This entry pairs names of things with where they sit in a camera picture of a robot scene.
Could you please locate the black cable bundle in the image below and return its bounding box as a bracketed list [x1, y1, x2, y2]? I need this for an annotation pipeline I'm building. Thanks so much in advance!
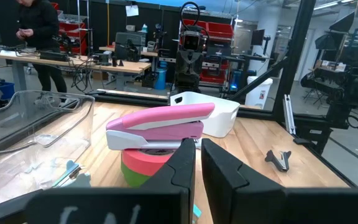
[68, 55, 106, 93]

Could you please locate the white trash can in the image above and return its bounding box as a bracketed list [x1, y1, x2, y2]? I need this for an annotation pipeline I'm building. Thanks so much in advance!
[244, 75, 274, 110]

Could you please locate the white paper sheet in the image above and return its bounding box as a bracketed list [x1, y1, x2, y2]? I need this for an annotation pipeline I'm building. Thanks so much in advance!
[125, 4, 140, 17]

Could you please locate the black power box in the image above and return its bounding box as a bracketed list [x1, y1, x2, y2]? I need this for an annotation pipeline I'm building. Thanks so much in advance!
[39, 50, 70, 63]

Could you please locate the white plastic bin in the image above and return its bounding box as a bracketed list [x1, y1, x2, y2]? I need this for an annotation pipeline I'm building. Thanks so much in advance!
[169, 91, 241, 139]

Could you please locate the red bin shelf rack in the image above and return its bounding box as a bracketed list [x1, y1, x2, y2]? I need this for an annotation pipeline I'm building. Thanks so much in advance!
[50, 1, 90, 56]
[178, 7, 236, 90]

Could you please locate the wooden desk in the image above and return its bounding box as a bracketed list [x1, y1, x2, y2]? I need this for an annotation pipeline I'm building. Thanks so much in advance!
[99, 45, 160, 58]

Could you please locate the blue lit computer tower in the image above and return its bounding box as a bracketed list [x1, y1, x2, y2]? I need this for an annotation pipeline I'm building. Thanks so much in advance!
[228, 68, 242, 93]

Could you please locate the small black monitor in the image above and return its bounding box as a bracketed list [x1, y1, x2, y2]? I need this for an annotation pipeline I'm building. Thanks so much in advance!
[250, 28, 266, 47]

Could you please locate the person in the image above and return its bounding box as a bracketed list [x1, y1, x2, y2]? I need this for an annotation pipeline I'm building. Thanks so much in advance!
[14, 0, 68, 94]

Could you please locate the green and grey stapler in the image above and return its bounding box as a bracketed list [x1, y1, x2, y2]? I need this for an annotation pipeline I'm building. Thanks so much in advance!
[52, 159, 92, 189]

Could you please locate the clear plastic bin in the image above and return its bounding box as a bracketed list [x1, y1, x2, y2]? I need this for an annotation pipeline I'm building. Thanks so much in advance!
[0, 90, 96, 212]

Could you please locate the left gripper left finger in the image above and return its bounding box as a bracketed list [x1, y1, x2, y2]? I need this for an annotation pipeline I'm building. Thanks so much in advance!
[25, 138, 196, 224]

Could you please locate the green tape roll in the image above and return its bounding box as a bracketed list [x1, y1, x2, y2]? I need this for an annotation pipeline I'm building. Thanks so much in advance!
[120, 161, 151, 189]

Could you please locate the blue barrel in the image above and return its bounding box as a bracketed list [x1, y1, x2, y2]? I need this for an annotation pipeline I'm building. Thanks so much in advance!
[154, 59, 168, 91]

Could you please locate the pink stapler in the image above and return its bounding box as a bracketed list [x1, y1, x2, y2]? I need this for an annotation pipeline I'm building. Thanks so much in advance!
[105, 102, 216, 151]

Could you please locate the wooden workbench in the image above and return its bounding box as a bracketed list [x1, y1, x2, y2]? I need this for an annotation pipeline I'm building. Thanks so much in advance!
[0, 50, 152, 94]

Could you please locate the yellow cord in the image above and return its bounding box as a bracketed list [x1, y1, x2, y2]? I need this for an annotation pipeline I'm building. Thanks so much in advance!
[106, 2, 111, 47]

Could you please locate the pink tape roll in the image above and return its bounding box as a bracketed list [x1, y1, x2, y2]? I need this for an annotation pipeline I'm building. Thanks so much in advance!
[121, 147, 180, 177]

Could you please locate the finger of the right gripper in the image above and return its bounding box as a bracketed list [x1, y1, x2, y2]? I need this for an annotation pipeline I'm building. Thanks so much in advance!
[190, 69, 201, 86]
[178, 69, 189, 86]

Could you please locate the blue crate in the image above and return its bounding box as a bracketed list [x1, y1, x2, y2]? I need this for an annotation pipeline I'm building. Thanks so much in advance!
[0, 79, 16, 101]

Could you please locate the black staple remover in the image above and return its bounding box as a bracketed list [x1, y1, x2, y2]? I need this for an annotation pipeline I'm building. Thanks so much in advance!
[264, 149, 292, 173]

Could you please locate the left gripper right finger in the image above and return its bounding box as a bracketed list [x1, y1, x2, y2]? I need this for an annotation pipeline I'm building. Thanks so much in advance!
[201, 138, 358, 224]

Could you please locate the silver aluminium bracket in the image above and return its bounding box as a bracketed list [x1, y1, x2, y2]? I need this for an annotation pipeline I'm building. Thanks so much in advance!
[282, 94, 297, 136]

